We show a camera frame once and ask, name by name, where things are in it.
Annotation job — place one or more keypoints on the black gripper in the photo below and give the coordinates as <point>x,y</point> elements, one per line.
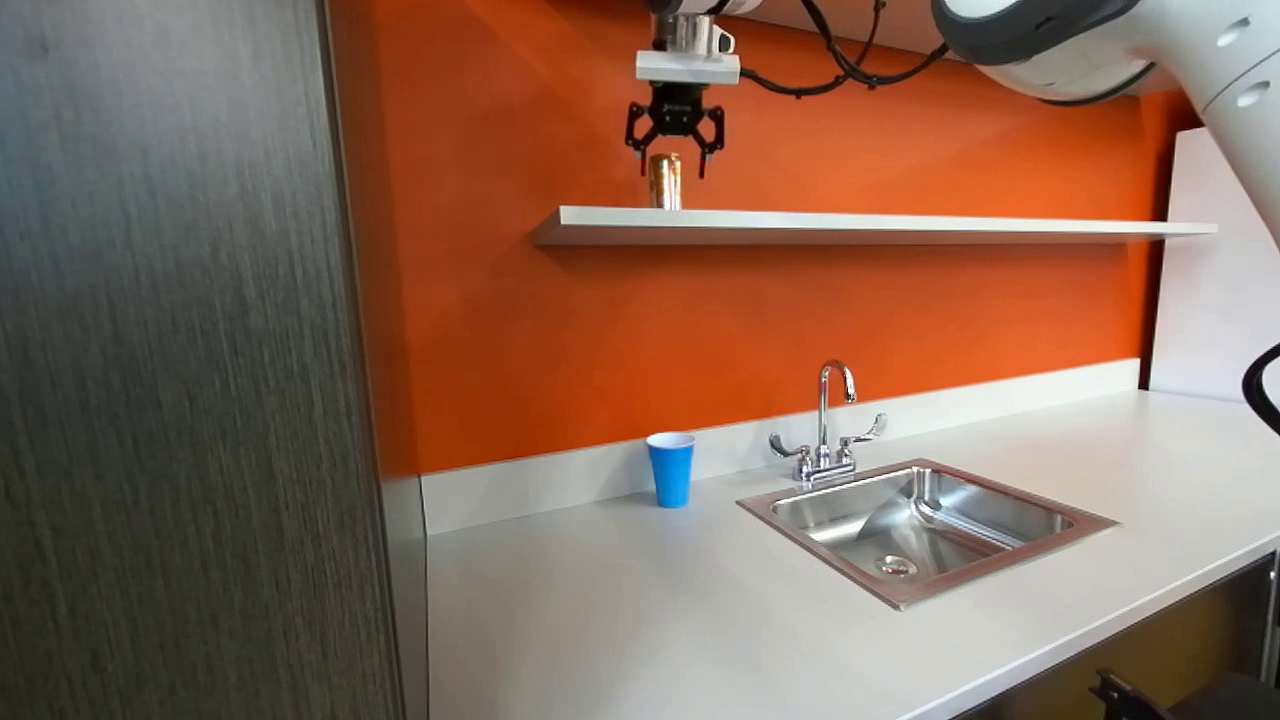
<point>679,104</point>

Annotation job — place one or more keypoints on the white floating wall shelf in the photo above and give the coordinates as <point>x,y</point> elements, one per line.
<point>824,226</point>

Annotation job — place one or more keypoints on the white side panel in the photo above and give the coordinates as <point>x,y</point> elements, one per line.
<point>1214,304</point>

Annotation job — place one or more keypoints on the dark wood cabinet panel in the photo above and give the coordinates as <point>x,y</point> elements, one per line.
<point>172,372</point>

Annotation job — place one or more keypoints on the blue plastic cup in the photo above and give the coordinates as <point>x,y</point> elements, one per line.
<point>668,472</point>

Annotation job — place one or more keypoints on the stainless steel sink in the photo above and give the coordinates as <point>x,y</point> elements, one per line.
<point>935,532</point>

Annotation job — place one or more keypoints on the white backsplash strip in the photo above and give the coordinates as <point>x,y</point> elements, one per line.
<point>563,472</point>

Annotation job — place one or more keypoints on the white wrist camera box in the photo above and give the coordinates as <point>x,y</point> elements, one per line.
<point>686,65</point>

